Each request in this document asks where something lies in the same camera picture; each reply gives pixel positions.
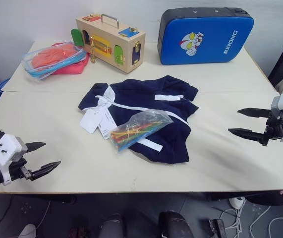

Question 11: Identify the navy garment with white trim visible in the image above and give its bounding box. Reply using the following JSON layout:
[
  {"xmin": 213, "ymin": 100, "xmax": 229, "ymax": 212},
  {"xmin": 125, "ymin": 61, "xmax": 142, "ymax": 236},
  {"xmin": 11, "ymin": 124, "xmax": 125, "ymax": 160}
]
[{"xmin": 78, "ymin": 75, "xmax": 200, "ymax": 165}]

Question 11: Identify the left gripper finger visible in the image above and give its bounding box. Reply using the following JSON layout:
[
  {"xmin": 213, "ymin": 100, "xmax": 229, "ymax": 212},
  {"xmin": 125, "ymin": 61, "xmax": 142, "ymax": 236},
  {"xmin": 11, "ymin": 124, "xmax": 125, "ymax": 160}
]
[
  {"xmin": 30, "ymin": 161, "xmax": 61, "ymax": 181},
  {"xmin": 27, "ymin": 141, "xmax": 47, "ymax": 153}
]

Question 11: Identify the wooden lock box toy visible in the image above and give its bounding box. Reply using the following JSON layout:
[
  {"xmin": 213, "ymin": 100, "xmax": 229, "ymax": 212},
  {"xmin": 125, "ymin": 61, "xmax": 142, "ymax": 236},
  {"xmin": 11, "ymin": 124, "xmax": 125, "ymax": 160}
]
[{"xmin": 70, "ymin": 13, "xmax": 146, "ymax": 75}]

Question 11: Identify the clear bag of coloured sticks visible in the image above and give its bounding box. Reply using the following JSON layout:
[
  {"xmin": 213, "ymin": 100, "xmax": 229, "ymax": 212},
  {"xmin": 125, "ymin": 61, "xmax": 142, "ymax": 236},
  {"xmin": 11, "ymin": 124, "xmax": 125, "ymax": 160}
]
[{"xmin": 109, "ymin": 110, "xmax": 174, "ymax": 153}]

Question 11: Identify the clear container with orange contents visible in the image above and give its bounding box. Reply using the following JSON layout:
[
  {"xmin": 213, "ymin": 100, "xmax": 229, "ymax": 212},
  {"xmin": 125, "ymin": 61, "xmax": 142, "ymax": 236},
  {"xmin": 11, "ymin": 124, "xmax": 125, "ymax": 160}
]
[{"xmin": 21, "ymin": 41, "xmax": 88, "ymax": 80}]

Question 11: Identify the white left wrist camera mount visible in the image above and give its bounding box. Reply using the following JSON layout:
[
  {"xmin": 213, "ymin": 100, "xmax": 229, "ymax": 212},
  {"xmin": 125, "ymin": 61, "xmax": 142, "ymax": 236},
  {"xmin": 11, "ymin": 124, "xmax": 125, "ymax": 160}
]
[{"xmin": 0, "ymin": 133, "xmax": 29, "ymax": 186}]

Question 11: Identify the black box-shaped foot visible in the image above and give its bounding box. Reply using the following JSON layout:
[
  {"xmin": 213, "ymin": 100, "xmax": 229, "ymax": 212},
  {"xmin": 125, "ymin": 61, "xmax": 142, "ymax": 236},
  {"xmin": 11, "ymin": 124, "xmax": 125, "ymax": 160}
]
[{"xmin": 207, "ymin": 219, "xmax": 227, "ymax": 238}]

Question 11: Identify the white floor cable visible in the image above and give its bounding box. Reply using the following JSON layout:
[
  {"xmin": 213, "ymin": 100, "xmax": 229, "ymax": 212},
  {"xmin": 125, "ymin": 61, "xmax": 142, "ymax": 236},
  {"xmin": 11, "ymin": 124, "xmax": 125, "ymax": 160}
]
[{"xmin": 219, "ymin": 198, "xmax": 283, "ymax": 238}]

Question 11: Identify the dark rounded shape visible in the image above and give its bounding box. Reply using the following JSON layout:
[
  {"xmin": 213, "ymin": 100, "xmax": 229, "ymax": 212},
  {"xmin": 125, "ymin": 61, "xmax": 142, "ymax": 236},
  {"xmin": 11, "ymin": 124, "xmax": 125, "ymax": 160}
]
[
  {"xmin": 158, "ymin": 210, "xmax": 195, "ymax": 238},
  {"xmin": 98, "ymin": 212, "xmax": 125, "ymax": 238}
]

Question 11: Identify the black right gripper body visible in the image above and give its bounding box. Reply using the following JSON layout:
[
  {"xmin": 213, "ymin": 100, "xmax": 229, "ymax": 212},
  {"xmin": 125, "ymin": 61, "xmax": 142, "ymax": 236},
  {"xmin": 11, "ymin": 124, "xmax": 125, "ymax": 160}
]
[{"xmin": 262, "ymin": 110, "xmax": 283, "ymax": 147}]

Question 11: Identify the white shoe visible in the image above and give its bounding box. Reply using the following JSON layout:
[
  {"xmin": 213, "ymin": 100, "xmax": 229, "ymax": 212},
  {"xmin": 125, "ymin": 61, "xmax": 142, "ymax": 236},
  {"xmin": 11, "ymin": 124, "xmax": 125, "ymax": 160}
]
[{"xmin": 19, "ymin": 224, "xmax": 37, "ymax": 238}]

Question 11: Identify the blue cartoon padded case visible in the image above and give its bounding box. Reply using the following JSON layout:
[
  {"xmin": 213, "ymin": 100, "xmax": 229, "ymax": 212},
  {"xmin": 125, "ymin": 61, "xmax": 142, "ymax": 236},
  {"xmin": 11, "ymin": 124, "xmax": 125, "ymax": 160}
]
[{"xmin": 157, "ymin": 7, "xmax": 254, "ymax": 66}]

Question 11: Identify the white printed long hang tag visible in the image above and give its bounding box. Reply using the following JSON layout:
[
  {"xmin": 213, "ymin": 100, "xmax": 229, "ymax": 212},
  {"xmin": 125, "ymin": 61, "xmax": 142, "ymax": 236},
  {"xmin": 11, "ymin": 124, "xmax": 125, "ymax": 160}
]
[{"xmin": 97, "ymin": 110, "xmax": 117, "ymax": 141}]

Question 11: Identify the blue round bin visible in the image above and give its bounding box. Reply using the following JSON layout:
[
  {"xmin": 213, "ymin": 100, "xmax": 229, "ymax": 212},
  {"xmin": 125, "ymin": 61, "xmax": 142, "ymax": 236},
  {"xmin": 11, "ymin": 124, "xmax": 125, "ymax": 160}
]
[{"xmin": 0, "ymin": 77, "xmax": 12, "ymax": 100}]

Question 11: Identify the white power plug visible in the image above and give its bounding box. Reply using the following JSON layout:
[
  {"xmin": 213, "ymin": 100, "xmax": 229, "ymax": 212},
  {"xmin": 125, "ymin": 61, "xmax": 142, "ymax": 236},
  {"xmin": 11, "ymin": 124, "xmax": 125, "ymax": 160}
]
[{"xmin": 228, "ymin": 196, "xmax": 246, "ymax": 209}]

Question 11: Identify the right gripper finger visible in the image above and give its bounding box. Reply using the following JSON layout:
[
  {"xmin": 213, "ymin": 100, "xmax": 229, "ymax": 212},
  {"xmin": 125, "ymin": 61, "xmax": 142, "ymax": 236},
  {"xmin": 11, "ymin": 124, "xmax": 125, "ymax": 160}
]
[
  {"xmin": 227, "ymin": 127, "xmax": 269, "ymax": 146},
  {"xmin": 237, "ymin": 107, "xmax": 271, "ymax": 119}
]

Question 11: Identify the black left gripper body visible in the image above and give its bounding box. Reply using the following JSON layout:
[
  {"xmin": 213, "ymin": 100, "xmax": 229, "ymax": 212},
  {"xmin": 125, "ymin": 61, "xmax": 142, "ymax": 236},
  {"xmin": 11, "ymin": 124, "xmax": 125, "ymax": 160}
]
[{"xmin": 7, "ymin": 155, "xmax": 33, "ymax": 181}]

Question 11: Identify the pink folded cloth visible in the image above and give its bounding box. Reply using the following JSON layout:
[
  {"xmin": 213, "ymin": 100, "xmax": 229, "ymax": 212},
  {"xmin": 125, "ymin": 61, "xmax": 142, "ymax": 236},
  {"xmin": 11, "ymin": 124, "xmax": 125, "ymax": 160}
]
[{"xmin": 49, "ymin": 43, "xmax": 91, "ymax": 75}]

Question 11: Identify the white square hang tag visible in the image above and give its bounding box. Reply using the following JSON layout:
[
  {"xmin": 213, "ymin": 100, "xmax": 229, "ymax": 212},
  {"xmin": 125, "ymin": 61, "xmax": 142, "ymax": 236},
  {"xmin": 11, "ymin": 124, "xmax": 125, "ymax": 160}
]
[{"xmin": 79, "ymin": 109, "xmax": 103, "ymax": 135}]

